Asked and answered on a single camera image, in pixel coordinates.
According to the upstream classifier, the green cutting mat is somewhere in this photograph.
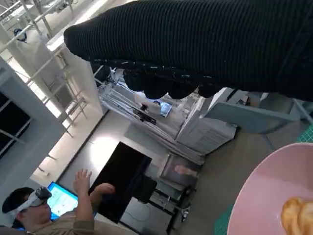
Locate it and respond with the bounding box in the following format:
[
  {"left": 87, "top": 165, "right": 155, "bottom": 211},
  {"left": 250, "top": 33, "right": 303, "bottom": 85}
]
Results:
[{"left": 214, "top": 124, "right": 313, "bottom": 235}]

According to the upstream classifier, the black monitor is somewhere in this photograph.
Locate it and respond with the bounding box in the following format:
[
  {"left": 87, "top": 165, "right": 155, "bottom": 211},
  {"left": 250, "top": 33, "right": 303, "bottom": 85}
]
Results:
[{"left": 88, "top": 141, "right": 153, "bottom": 224}]

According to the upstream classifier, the grey framed box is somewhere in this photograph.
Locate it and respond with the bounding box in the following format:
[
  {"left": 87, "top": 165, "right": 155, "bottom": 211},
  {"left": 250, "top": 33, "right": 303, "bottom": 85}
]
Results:
[{"left": 160, "top": 153, "right": 205, "bottom": 189}]

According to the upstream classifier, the pink bowl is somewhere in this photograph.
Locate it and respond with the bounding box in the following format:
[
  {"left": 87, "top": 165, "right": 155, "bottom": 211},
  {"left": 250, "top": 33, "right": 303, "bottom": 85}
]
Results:
[{"left": 226, "top": 142, "right": 313, "bottom": 235}]

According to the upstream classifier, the right robot hand black glove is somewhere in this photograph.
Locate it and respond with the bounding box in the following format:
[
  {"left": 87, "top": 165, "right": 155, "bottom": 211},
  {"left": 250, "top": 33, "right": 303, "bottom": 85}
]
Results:
[{"left": 63, "top": 0, "right": 313, "bottom": 102}]

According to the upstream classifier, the white cabinet with vent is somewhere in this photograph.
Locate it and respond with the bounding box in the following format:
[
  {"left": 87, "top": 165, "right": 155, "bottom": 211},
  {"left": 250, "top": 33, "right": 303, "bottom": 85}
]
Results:
[{"left": 175, "top": 88, "right": 240, "bottom": 155}]

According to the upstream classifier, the person with headset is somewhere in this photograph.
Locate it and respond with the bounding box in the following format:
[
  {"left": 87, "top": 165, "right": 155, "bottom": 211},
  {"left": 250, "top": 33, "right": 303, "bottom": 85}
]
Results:
[{"left": 1, "top": 168, "right": 116, "bottom": 235}]

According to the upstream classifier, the bright blue computer screen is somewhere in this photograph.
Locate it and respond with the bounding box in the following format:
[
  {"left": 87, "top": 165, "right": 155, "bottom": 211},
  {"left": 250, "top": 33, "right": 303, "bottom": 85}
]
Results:
[{"left": 46, "top": 181, "right": 79, "bottom": 221}]

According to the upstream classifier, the round bread bun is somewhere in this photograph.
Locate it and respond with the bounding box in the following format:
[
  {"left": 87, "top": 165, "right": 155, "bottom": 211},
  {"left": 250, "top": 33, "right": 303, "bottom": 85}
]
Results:
[{"left": 281, "top": 197, "right": 313, "bottom": 235}]

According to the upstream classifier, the white VR headset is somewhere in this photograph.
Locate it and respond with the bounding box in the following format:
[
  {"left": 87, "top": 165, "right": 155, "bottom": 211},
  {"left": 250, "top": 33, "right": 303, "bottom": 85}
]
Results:
[{"left": 14, "top": 186, "right": 53, "bottom": 216}]

